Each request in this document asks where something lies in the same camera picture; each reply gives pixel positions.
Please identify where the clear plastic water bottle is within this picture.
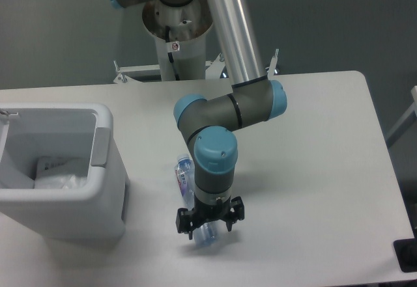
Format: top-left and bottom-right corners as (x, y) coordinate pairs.
(174, 154), (220, 248)

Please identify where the white printed wrapper in bin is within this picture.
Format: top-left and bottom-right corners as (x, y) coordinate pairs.
(35, 157), (89, 179)

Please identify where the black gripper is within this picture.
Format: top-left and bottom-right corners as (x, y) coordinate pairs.
(175, 197), (244, 239)

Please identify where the white plastic trash can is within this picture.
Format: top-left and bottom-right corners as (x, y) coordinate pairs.
(1, 102), (128, 239)

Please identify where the black cable on pedestal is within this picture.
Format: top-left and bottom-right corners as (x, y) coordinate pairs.
(164, 25), (181, 81)

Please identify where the white metal frame at right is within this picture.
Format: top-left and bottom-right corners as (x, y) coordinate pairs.
(385, 86), (416, 149)

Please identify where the clear plastic bag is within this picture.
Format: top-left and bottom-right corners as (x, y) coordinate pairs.
(34, 174), (87, 189)

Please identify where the levelling bolt bracket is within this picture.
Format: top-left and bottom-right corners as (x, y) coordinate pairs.
(266, 48), (280, 77)
(113, 60), (127, 83)

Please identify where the black device at table edge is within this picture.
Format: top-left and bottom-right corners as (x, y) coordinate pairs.
(394, 238), (416, 273)

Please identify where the left levelling bolt bracket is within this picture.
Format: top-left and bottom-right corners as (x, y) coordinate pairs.
(113, 60), (127, 83)

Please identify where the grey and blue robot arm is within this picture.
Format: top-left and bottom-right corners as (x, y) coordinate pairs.
(110, 0), (287, 235)

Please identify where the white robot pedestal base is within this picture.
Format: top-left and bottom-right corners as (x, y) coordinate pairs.
(142, 0), (213, 81)

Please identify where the right levelling bolt bracket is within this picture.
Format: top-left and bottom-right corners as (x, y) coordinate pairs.
(266, 48), (280, 77)

